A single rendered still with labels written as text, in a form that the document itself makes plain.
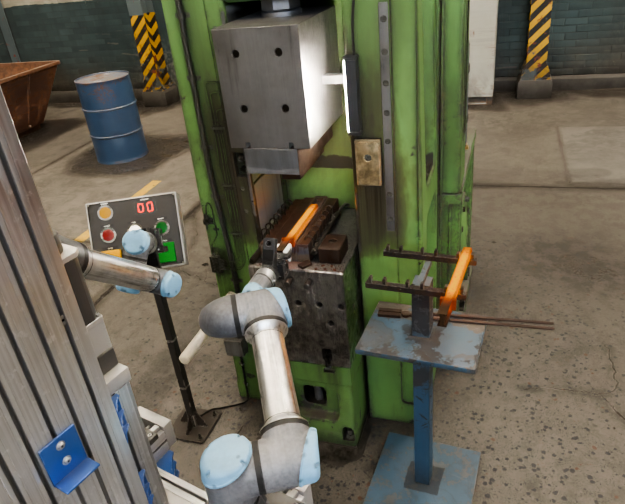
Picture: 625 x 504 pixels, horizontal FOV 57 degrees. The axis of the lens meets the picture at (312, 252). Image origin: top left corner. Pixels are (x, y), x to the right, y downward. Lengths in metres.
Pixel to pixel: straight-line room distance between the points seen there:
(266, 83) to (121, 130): 4.76
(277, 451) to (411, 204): 1.14
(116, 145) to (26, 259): 5.71
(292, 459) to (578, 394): 1.96
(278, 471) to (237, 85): 1.25
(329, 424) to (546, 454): 0.92
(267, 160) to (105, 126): 4.69
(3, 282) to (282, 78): 1.22
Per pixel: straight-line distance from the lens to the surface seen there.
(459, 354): 1.96
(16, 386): 1.06
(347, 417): 2.56
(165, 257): 2.24
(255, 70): 1.97
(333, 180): 2.54
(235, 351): 2.73
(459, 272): 1.86
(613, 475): 2.74
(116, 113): 6.60
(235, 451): 1.32
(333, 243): 2.16
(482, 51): 7.25
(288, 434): 1.33
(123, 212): 2.29
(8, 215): 0.98
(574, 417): 2.93
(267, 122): 2.01
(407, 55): 1.98
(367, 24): 1.98
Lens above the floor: 2.00
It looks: 29 degrees down
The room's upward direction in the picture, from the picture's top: 6 degrees counter-clockwise
